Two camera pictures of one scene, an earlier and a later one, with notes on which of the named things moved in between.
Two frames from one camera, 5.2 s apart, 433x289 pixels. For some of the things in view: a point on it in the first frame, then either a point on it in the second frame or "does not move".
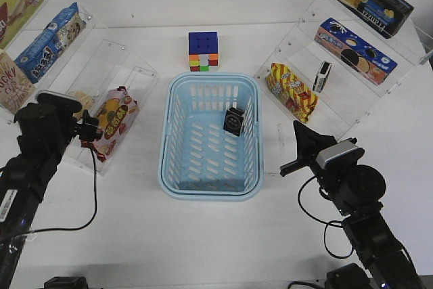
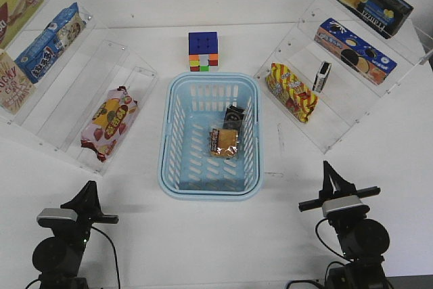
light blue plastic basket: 197,160 does not move
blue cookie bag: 57,41 does not move
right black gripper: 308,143 → 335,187
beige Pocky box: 15,88 does not move
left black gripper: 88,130 → 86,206
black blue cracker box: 369,1 does not move
